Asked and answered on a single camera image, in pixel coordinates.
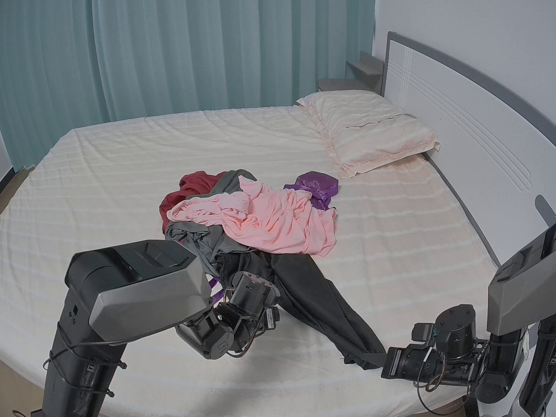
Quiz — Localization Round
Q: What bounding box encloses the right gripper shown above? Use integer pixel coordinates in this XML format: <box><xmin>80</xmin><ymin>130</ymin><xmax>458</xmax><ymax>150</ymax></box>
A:
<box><xmin>363</xmin><ymin>345</ymin><xmax>436</xmax><ymax>381</ymax></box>

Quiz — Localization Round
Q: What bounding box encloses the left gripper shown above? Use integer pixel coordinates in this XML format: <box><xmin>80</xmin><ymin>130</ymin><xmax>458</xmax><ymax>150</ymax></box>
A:
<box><xmin>238</xmin><ymin>303</ymin><xmax>281</xmax><ymax>343</ymax></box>

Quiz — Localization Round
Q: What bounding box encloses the black T-shirt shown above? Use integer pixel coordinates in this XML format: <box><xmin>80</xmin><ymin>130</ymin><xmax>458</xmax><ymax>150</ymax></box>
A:
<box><xmin>215</xmin><ymin>250</ymin><xmax>388</xmax><ymax>371</ymax></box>

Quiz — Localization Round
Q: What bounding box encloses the bed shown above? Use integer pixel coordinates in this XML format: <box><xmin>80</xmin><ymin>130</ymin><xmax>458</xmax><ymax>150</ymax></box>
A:
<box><xmin>0</xmin><ymin>31</ymin><xmax>556</xmax><ymax>417</ymax></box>

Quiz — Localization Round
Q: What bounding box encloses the pink garment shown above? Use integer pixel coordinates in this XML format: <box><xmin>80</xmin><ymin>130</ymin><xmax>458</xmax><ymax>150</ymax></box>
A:
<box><xmin>167</xmin><ymin>176</ymin><xmax>339</xmax><ymax>257</ymax></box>

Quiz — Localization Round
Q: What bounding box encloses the grey garment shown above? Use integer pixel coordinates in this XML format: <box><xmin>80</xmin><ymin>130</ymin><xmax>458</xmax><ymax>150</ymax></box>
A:
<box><xmin>164</xmin><ymin>169</ymin><xmax>261</xmax><ymax>279</ymax></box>

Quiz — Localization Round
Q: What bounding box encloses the purple garment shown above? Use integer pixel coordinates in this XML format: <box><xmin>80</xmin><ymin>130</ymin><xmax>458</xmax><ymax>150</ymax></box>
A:
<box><xmin>208</xmin><ymin>171</ymin><xmax>339</xmax><ymax>304</ymax></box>

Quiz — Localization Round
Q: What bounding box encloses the dark red garment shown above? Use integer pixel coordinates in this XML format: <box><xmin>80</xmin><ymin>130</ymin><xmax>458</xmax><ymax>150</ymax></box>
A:
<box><xmin>158</xmin><ymin>171</ymin><xmax>220</xmax><ymax>233</ymax></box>

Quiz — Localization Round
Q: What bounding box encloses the cream pillow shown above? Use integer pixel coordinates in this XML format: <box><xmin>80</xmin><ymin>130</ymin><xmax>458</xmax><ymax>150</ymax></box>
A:
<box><xmin>295</xmin><ymin>90</ymin><xmax>441</xmax><ymax>179</ymax></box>

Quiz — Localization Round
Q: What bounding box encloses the grey bedside table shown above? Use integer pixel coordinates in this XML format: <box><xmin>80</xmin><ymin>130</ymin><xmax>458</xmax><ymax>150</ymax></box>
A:
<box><xmin>318</xmin><ymin>50</ymin><xmax>386</xmax><ymax>92</ymax></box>

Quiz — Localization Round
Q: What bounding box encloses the blue-green curtain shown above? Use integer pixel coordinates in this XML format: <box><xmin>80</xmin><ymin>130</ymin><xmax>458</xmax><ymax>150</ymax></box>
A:
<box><xmin>93</xmin><ymin>0</ymin><xmax>378</xmax><ymax>122</ymax></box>
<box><xmin>0</xmin><ymin>0</ymin><xmax>109</xmax><ymax>170</ymax></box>

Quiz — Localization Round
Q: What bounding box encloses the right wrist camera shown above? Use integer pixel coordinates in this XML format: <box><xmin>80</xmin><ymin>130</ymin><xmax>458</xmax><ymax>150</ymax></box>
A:
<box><xmin>412</xmin><ymin>322</ymin><xmax>436</xmax><ymax>345</ymax></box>

